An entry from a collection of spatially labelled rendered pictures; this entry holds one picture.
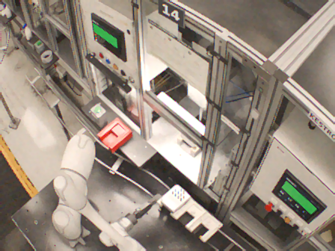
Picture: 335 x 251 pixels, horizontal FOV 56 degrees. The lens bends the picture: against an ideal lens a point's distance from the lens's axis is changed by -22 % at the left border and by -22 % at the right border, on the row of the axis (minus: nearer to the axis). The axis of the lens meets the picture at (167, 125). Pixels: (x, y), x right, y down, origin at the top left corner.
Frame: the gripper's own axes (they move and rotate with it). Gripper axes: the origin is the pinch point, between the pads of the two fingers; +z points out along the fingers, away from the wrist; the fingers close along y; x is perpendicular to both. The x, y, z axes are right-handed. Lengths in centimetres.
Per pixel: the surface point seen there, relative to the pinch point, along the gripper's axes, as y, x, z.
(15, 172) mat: -86, 130, -63
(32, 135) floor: -88, 150, -23
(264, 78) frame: 112, -30, 20
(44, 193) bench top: -20, 57, -49
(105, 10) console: 93, 48, 20
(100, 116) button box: 14, 52, 9
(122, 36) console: 84, 35, 19
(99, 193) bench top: -19.8, 32.1, -17.9
